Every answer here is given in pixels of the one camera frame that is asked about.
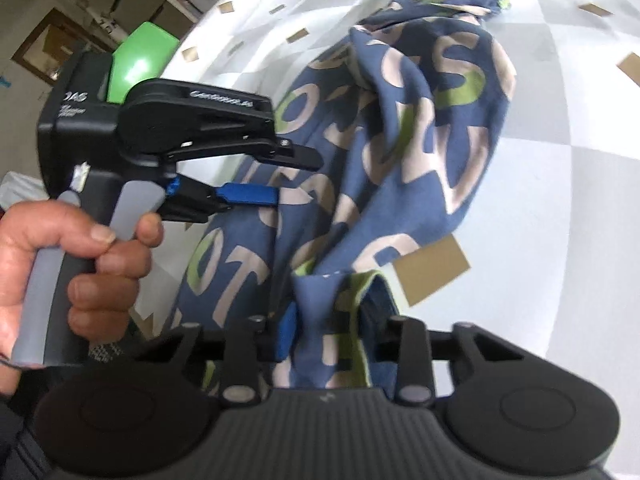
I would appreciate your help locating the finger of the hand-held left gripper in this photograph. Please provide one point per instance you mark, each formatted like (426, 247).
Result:
(250, 195)
(300, 156)

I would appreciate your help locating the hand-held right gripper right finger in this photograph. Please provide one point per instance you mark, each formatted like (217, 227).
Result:
(407, 345)

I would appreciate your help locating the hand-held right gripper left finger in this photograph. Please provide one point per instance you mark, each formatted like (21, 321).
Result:
(287, 335)

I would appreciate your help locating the blue letter print pants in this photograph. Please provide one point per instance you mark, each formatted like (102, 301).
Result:
(400, 135)

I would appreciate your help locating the person's left hand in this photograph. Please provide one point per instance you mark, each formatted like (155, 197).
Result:
(20, 260)

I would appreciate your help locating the green plastic chair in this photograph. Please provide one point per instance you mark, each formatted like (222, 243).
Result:
(145, 55)

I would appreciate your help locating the houndstooth patterned cloth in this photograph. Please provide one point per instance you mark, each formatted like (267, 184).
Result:
(105, 352)

